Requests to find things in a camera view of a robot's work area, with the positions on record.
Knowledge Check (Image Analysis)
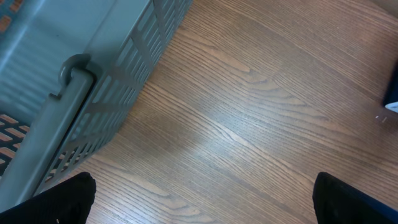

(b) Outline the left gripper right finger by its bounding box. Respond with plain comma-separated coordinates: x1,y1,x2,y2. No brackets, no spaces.
312,172,397,224

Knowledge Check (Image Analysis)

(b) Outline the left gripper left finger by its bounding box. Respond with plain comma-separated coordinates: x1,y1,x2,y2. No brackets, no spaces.
1,172,96,224

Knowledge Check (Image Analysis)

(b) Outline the white barcode scanner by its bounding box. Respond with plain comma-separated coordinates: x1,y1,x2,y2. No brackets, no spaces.
382,62,398,113

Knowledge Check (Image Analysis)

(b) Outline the grey plastic mesh basket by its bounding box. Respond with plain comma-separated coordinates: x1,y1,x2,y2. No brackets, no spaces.
1,0,192,211

